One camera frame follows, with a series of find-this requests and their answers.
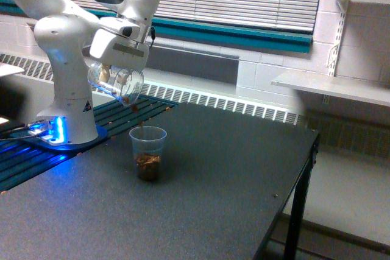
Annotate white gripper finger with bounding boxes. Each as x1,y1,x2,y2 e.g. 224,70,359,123
99,64,111,81
117,69,130,85

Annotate black slotted rail platform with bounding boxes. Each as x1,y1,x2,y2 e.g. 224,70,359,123
1,95,178,192

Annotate black table leg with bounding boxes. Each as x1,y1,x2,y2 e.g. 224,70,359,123
283,135,320,259

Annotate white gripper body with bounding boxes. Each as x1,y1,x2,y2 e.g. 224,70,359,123
89,28,149,71

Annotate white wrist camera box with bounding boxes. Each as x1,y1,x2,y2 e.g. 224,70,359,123
99,16,151,43

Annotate clear plastic cup on table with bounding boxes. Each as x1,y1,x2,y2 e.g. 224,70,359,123
129,125,168,182

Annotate white shelf bracket rail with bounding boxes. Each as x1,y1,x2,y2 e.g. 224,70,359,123
327,0,356,77

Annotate lower white wall shelf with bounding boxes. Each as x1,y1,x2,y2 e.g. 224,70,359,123
271,71,389,107

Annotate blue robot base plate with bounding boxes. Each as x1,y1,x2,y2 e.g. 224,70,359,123
10,125,108,153

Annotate black cables at base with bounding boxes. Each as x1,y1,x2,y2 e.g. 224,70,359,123
0,123,34,141

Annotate clear plastic cup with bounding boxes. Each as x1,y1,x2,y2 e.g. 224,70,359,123
129,125,168,182
88,62,144,107

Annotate white object at left edge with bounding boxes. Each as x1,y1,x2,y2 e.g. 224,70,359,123
0,63,24,77

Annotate white radiator grille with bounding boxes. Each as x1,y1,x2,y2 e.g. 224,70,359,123
1,52,308,125

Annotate brown nuts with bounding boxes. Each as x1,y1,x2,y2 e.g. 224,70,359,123
123,97,161,181

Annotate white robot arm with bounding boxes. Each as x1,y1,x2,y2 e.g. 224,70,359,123
14,0,160,146

